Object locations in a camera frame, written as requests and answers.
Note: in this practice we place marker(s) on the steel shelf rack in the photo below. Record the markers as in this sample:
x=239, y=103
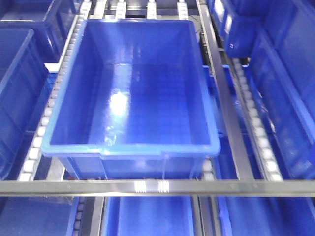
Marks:
x=245, y=185

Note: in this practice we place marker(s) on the blue plastic bin centre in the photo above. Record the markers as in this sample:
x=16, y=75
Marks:
x=134, y=103

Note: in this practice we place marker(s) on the blue plastic bin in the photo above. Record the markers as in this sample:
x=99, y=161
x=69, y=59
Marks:
x=148, y=216
x=50, y=20
x=22, y=77
x=237, y=22
x=282, y=73
x=134, y=103

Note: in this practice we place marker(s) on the blue plastic bin lower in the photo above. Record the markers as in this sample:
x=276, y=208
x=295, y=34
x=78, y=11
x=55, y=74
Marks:
x=148, y=216

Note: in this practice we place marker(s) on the blue plastic bin upper right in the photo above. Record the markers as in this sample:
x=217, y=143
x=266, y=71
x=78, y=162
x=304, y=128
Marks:
x=237, y=22

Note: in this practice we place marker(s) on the blue plastic bin upper left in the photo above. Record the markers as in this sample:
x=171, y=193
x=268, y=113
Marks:
x=50, y=20

